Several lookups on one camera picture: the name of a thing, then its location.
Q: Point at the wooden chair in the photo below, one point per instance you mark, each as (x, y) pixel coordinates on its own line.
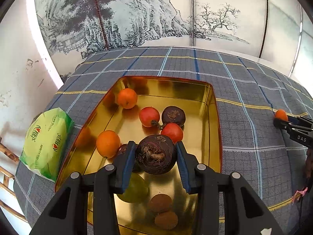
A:
(7, 176)

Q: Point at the ink landscape folding screen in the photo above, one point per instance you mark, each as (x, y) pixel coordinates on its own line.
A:
(278, 31)

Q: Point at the green tissue pack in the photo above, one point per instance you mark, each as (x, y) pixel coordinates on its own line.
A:
(45, 142)

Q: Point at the red gold toffee tin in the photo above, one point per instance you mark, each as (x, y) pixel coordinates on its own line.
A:
(201, 137)

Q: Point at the green round fruit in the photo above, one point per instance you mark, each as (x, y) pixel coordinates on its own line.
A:
(136, 191)

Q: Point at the dark water chestnut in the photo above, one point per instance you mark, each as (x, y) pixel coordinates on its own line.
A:
(122, 149)
(173, 114)

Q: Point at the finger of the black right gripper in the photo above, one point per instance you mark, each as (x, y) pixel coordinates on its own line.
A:
(301, 121)
(297, 133)

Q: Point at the orange tangerine top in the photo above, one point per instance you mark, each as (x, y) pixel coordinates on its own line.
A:
(108, 143)

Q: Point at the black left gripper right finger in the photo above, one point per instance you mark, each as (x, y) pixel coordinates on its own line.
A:
(244, 211)

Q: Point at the dark passion fruit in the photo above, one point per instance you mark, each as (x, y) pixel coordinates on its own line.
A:
(156, 154)

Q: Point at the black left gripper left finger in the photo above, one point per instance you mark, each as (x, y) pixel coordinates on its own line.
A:
(66, 213)

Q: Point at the orange tangerine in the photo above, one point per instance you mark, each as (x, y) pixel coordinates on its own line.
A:
(108, 143)
(127, 98)
(281, 114)

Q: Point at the grey plaid tablecloth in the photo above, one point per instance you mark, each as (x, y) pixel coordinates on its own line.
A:
(247, 94)

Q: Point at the small red tomato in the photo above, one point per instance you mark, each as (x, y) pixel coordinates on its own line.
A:
(173, 131)

